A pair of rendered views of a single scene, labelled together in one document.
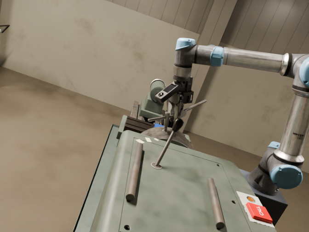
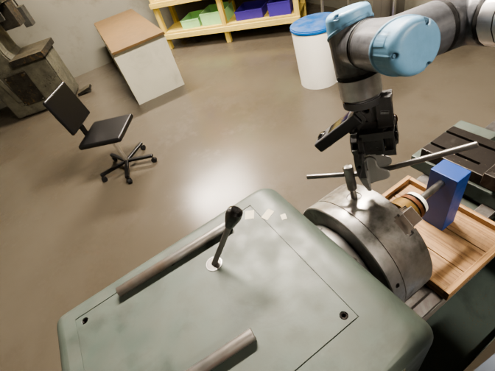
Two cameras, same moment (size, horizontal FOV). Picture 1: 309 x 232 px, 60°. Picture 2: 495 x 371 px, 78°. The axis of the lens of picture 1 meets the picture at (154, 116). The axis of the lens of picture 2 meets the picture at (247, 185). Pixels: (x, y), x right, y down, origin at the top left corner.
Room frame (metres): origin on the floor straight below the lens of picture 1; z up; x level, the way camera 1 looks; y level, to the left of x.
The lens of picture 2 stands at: (0.78, -0.47, 1.81)
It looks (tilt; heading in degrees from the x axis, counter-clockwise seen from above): 43 degrees down; 77
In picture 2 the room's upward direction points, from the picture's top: 19 degrees counter-clockwise
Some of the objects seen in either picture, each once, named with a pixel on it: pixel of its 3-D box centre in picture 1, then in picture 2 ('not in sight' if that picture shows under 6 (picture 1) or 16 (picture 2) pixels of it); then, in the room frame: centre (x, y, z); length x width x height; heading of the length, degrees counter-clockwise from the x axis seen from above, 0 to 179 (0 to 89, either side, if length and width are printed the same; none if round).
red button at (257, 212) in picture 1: (258, 213); not in sight; (0.69, -0.38, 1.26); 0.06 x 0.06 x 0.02; 7
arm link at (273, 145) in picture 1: (278, 157); not in sight; (1.19, -0.61, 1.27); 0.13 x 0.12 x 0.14; 173
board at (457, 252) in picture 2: not in sight; (424, 228); (1.39, -0.07, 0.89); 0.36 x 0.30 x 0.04; 97
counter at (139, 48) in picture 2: not in sight; (135, 51); (0.96, 4.97, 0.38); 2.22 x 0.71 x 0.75; 92
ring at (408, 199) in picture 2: not in sight; (402, 213); (1.25, -0.09, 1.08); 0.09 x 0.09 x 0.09; 7
